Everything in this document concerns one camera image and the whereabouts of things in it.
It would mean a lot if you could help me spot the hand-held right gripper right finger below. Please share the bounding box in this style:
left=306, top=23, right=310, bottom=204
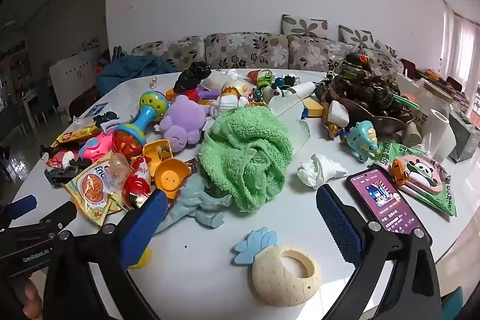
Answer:
left=316, top=184, right=443, bottom=320

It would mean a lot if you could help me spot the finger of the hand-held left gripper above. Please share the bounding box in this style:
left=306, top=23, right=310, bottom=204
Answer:
left=37, top=201, right=78, bottom=235
left=0, top=194, right=38, bottom=219

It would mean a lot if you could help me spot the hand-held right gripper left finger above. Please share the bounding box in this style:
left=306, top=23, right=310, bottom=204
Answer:
left=43, top=189, right=168, bottom=320

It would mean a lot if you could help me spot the person's left hand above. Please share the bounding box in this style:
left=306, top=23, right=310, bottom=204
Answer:
left=22, top=277, right=43, bottom=320

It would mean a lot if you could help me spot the yellow toy piece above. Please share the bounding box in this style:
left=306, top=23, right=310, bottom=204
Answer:
left=129, top=249, right=152, bottom=269

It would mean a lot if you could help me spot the orange snack packet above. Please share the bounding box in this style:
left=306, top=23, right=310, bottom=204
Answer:
left=63, top=151, right=124, bottom=227

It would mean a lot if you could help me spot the black toy car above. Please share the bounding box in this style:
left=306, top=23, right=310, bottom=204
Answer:
left=44, top=166, right=81, bottom=189

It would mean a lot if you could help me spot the red rooster toy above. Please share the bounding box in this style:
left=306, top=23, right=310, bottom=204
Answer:
left=122, top=155, right=155, bottom=210

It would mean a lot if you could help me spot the smartphone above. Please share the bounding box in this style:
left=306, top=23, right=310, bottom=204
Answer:
left=345, top=166, right=432, bottom=246

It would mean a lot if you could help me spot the yellow toy bowl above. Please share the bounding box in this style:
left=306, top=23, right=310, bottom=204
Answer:
left=154, top=159, right=192, bottom=200

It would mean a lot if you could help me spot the red white toy figure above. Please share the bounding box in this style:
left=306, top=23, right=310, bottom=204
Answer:
left=39, top=145, right=81, bottom=171

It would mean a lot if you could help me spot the crumpled white tissue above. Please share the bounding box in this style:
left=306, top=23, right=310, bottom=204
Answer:
left=297, top=154, right=349, bottom=189

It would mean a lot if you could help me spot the light blue toy figure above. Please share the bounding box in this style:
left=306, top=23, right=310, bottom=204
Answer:
left=154, top=175, right=234, bottom=234

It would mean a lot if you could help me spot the clear plastic wrapper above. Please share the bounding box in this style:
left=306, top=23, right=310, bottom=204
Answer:
left=103, top=152, right=132, bottom=193

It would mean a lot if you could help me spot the pineapple teether toy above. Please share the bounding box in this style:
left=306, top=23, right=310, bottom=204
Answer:
left=233, top=227, right=322, bottom=305

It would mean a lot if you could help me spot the yellow toy truck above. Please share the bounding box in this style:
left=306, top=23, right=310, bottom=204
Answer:
left=142, top=139, right=174, bottom=165

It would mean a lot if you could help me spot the orange whistle toy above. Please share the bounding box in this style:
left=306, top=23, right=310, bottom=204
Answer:
left=390, top=159, right=411, bottom=189

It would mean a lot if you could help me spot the yellow wrapper with red label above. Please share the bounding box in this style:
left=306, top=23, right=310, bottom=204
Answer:
left=50, top=125, right=104, bottom=148

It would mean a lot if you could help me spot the gold blue robot toy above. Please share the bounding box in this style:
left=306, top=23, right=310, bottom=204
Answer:
left=323, top=119, right=351, bottom=141

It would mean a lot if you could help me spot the colourful baby rattle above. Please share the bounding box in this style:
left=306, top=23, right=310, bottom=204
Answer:
left=112, top=91, right=170, bottom=157

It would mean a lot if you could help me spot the blue chair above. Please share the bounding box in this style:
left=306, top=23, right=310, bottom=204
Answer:
left=28, top=78, right=61, bottom=122

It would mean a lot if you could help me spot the green wet wipes packet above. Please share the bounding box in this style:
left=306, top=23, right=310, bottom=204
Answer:
left=376, top=140, right=458, bottom=217

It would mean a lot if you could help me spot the blue card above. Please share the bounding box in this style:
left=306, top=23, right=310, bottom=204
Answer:
left=80, top=102, right=109, bottom=118

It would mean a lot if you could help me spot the purple plush toy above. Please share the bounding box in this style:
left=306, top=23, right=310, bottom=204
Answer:
left=159, top=94, right=211, bottom=145

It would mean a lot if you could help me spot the white sponge block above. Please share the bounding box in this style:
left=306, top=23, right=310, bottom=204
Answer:
left=327, top=100, right=349, bottom=127

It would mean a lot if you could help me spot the green towel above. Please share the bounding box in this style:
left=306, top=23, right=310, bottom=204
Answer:
left=198, top=106, right=294, bottom=213

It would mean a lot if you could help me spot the cardboard tube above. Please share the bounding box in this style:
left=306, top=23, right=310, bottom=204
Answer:
left=403, top=121, right=424, bottom=148

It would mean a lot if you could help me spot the yellow blue sponge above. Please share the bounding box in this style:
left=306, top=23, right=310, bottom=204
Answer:
left=302, top=97, right=325, bottom=118

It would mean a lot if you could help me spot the white cabinet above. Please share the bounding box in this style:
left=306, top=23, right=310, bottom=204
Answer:
left=49, top=49, right=109, bottom=111

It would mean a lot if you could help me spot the purple plastic toy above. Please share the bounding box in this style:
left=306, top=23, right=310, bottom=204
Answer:
left=193, top=88, right=220, bottom=101

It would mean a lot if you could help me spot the white round animal toy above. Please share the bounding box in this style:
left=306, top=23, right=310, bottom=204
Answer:
left=261, top=85, right=284, bottom=103

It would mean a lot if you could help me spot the green paper bag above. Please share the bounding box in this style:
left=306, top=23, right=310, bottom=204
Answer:
left=448, top=110, right=480, bottom=163

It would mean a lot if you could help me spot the blue cloth on sofa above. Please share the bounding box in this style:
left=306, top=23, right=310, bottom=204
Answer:
left=95, top=55, right=177, bottom=96

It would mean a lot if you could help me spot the black plastic bag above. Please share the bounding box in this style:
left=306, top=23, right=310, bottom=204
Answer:
left=173, top=61, right=212, bottom=94

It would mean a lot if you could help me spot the green lidded container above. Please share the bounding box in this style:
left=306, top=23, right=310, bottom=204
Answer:
left=337, top=52, right=372, bottom=81

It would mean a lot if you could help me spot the eggshell chick toy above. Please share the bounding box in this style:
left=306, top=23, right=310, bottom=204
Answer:
left=220, top=78, right=250, bottom=97

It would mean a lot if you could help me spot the floral cushion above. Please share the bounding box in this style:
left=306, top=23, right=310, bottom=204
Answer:
left=374, top=40, right=398, bottom=58
left=281, top=14, right=329, bottom=39
left=338, top=25, right=376, bottom=50

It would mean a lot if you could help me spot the floral sofa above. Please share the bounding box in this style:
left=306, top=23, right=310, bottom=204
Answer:
left=131, top=31, right=406, bottom=81

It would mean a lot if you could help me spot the pink toy camera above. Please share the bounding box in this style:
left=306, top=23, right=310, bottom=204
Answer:
left=78, top=133, right=115, bottom=161

